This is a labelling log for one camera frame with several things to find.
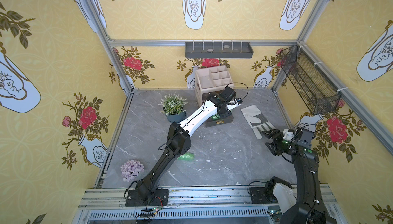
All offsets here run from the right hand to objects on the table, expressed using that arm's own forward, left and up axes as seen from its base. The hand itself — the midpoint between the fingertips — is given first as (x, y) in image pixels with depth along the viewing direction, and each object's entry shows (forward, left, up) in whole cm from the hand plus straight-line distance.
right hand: (264, 136), depth 80 cm
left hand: (+17, +18, -2) cm, 25 cm away
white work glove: (+19, -4, -14) cm, 24 cm away
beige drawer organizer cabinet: (+30, +27, +12) cm, 42 cm away
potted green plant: (+15, +50, +4) cm, 52 cm away
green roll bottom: (-9, +40, -10) cm, 42 cm away
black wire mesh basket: (+21, -31, +11) cm, 39 cm away
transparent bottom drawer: (+15, +24, -9) cm, 30 cm away
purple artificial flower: (-19, +66, -3) cm, 69 cm away
